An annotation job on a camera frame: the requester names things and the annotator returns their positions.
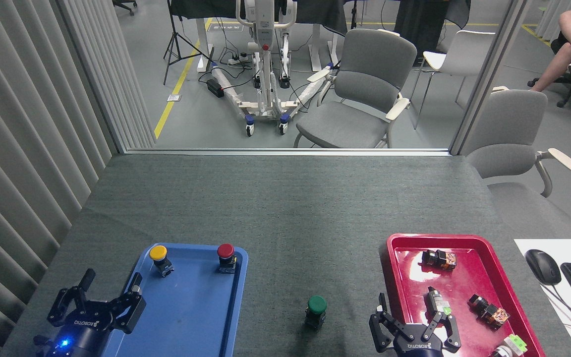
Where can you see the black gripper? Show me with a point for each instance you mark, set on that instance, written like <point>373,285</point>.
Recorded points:
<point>419,346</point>
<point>87,329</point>

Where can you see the green push button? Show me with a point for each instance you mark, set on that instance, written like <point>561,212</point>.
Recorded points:
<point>316,304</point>

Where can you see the yellow push button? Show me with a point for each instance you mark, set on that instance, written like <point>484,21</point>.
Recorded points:
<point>158,253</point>

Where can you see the red push button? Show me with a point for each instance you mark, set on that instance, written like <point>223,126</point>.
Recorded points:
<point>225,250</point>

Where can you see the red plastic tray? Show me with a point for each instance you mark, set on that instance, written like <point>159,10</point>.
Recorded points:
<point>469,277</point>

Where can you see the blue plastic tray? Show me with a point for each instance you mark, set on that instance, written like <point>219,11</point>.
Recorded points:
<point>191,312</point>

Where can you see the black computer mouse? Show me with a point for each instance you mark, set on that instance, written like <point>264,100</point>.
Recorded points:
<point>543,267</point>

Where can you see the grey vertical blinds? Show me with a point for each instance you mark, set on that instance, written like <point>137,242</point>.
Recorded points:
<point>28,124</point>

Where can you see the grey armchair with cream arms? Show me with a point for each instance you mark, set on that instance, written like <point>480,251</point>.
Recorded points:
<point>365,84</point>
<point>508,134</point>

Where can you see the metal floor socket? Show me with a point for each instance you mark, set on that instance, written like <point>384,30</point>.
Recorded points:
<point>174,97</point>

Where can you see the black power adapter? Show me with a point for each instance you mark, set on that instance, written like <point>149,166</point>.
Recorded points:
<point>214,87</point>

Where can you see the black tripod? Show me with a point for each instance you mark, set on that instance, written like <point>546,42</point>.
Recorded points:
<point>179,47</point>

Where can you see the white plastic chair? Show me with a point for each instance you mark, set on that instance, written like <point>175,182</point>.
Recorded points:
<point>459,54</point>

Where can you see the white desk leg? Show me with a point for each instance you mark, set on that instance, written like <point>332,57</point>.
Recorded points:
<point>203,44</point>
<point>317,49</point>

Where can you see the white power strip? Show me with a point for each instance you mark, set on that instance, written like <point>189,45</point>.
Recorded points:
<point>238,59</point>

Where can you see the white wheeled stand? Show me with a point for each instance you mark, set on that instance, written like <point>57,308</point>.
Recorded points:
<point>264,64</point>

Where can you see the black wheeled chair base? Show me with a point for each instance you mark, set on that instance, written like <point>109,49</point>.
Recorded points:
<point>126,5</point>

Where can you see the black hanging cloth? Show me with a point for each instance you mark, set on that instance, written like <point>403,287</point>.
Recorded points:
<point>424,25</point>

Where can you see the person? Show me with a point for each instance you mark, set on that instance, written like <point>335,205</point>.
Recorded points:
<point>570,44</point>

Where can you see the black table cloth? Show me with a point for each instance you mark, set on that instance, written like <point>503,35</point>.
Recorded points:
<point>315,12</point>

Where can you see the silver white switch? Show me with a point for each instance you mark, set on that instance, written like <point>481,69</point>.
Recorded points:
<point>436,300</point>

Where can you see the short black orange switch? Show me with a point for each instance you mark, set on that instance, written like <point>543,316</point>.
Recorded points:
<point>439,259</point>

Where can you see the long black orange switch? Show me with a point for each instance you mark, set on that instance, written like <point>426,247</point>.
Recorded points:
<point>491,312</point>

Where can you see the green white switch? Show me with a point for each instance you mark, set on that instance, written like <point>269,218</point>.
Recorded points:
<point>513,343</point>

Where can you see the silver window rail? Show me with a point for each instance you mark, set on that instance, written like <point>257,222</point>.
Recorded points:
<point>285,151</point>

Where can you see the silver window post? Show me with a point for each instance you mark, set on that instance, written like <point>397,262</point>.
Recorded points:
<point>488,74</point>

